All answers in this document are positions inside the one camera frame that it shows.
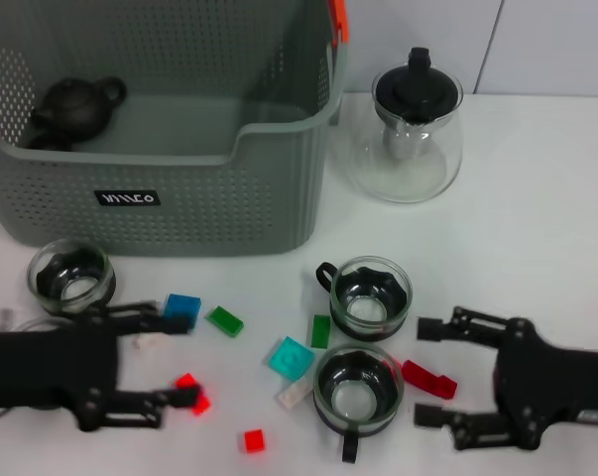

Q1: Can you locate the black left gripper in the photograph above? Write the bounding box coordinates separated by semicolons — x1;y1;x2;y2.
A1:
0;300;201;431

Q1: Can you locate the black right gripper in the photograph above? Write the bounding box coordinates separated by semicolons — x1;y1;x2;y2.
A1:
413;305;598;451

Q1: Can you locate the white toy brick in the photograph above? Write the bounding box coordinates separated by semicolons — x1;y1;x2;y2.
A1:
131;332;165;351
274;379;315;410

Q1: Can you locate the glass teacup black sleeve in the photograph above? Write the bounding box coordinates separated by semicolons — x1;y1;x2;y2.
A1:
8;315;81;336
315;255;414;343
26;237;117;318
312;343;407;465

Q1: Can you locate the grey perforated plastic storage bin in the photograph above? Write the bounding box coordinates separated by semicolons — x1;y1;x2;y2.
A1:
0;0;352;259

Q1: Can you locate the dark red long brick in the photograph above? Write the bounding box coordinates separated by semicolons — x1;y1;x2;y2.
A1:
401;360;459;401

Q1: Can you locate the bright red toy brick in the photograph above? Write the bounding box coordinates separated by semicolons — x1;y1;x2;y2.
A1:
173;372;213;417

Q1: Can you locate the blue square toy plate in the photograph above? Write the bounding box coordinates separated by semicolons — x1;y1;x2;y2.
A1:
162;293;203;331

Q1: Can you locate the green toy brick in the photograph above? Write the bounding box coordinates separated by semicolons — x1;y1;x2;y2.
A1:
204;305;245;339
310;314;332;350

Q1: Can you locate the small red toy brick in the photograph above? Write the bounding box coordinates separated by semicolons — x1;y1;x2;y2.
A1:
242;428;268;454

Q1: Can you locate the teal square toy plate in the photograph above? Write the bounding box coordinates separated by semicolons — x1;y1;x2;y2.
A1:
265;335;315;382

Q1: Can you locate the clear glass teapot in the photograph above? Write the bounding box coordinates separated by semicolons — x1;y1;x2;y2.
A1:
336;66;464;204

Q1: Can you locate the dark clay teapot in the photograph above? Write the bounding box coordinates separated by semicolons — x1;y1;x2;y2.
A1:
28;76;129;153

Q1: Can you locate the black lid with steel strainer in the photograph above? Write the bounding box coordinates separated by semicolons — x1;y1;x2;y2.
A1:
375;47;464;161

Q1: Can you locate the orange bin handle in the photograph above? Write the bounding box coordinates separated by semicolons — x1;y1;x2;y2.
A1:
329;0;352;45

